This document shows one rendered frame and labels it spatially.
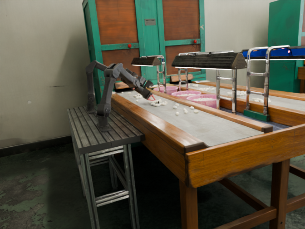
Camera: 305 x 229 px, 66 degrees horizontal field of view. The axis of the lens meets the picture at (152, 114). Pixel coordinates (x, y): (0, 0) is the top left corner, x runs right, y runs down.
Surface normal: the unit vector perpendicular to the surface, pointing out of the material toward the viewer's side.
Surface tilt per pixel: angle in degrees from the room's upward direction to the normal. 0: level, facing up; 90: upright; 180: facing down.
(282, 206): 90
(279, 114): 90
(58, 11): 90
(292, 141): 90
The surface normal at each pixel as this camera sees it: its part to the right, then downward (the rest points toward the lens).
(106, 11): 0.37, 0.21
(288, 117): -0.93, 0.16
